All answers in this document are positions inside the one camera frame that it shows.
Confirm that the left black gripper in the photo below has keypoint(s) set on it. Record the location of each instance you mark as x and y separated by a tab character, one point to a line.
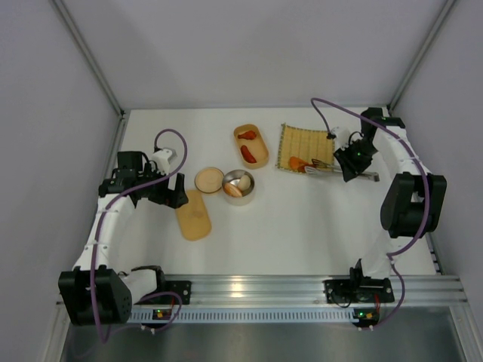
170	193

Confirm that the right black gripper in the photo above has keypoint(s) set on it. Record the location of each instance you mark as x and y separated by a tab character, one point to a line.
349	166

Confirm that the metal food tongs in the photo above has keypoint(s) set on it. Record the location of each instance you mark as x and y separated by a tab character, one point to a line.
320	168

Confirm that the sesame bread bun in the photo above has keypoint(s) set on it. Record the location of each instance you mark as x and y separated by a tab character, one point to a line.
232	190

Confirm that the white steamed bun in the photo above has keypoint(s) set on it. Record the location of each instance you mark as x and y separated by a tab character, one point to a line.
244	183

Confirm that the red sausage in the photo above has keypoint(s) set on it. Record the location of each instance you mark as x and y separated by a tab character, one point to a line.
246	154

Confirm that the red chicken drumstick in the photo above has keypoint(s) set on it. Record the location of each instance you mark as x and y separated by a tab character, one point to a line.
247	135

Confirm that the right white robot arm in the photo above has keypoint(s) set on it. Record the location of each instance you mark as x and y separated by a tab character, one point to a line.
412	205

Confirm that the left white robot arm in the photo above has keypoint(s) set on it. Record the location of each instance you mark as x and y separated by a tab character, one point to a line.
96	290

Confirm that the orange oval box lid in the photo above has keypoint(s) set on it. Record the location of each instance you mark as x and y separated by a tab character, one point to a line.
193	218

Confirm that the orange oval lunch box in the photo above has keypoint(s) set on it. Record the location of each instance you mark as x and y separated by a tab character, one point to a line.
257	147

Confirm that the round wooden lid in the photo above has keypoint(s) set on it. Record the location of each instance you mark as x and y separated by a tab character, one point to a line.
209	180

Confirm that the round steel bowl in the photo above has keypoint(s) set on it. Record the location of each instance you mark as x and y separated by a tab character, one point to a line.
233	177

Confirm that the orange chicken wing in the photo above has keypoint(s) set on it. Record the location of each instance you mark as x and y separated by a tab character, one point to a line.
295	163

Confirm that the bamboo mat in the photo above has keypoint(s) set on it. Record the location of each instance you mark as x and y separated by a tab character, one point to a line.
302	143

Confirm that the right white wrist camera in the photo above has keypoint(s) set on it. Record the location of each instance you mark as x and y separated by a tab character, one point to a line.
338	137

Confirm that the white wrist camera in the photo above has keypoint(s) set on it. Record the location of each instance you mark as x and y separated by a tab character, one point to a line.
338	137
163	159

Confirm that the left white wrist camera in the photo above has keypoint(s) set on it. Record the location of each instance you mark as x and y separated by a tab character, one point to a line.
163	159

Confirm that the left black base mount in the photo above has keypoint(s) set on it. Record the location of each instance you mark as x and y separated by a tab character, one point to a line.
183	288

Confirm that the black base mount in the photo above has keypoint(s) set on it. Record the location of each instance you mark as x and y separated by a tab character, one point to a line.
183	288
347	292

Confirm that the perforated cable tray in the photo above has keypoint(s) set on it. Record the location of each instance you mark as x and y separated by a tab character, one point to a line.
317	314

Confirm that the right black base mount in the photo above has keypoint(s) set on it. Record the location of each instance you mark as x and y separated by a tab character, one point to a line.
347	292

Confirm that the aluminium rail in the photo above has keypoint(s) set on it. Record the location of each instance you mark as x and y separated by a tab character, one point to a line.
214	291

